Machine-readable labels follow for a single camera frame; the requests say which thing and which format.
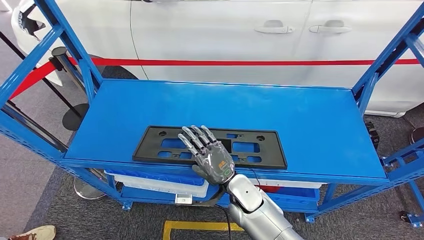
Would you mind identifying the black plastic plate frame part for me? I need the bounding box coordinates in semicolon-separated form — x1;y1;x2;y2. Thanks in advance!
132;125;288;171

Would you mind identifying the blue metal shelf rack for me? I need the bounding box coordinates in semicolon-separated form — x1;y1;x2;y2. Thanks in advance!
0;0;424;224
379;140;424;229

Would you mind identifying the blue plastic bin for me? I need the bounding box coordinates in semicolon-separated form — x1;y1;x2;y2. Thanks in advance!
216;183;321;213
104;168;206;187

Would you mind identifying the white car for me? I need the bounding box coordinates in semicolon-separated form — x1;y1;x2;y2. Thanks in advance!
10;0;424;118

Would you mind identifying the white plastic bin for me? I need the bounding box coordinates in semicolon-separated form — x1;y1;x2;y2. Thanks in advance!
106;172;211;199
248;178;324;190

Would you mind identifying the red item in bin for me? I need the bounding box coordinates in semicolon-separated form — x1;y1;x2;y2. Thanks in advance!
256;184;282;194

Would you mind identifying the small black device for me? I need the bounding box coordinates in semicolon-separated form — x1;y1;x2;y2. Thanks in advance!
364;121;381;151

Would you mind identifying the person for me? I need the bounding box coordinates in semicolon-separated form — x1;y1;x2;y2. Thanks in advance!
8;225;57;240

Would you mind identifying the thin black wire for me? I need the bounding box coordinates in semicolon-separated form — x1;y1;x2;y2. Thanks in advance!
248;168;262;186

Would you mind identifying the black camera cable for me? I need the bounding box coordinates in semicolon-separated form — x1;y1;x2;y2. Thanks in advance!
193;184;233;240

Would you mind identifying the white car door handle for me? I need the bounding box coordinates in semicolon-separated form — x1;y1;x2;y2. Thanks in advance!
254;19;296;35
308;19;353;35

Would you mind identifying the thin black post disc base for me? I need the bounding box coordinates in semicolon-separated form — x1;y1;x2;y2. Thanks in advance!
0;31;90;132

